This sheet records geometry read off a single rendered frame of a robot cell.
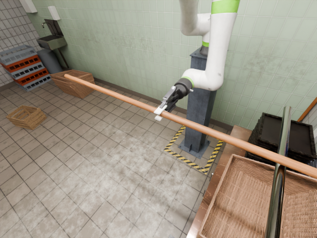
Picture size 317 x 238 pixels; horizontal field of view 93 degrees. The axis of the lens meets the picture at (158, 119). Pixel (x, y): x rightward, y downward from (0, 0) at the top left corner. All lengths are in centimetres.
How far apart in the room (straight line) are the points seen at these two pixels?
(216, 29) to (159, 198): 153
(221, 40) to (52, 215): 208
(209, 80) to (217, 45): 17
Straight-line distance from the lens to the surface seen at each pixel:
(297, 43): 174
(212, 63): 85
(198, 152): 200
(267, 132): 121
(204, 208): 115
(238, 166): 126
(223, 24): 84
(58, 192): 217
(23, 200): 238
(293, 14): 169
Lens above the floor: 167
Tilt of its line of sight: 44 degrees down
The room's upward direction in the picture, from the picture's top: 6 degrees counter-clockwise
